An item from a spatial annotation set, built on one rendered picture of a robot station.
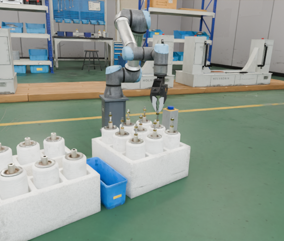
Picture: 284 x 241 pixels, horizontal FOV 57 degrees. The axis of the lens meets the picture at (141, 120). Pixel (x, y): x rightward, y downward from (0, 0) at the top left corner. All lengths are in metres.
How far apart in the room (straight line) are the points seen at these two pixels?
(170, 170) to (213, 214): 0.31
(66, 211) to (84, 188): 0.11
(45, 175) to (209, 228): 0.67
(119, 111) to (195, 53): 2.25
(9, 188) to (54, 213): 0.19
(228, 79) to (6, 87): 3.10
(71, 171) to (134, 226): 0.34
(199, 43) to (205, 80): 0.54
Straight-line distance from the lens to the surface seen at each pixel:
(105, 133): 1.42
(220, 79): 4.25
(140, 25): 1.81
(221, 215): 1.26
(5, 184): 1.04
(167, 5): 6.75
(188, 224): 1.17
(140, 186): 1.29
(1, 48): 3.39
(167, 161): 1.35
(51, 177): 1.07
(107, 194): 1.18
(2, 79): 3.37
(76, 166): 1.09
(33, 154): 1.27
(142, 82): 3.61
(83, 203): 1.15
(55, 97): 3.31
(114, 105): 1.96
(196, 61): 4.02
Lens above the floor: 0.71
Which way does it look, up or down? 17 degrees down
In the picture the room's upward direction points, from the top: 2 degrees clockwise
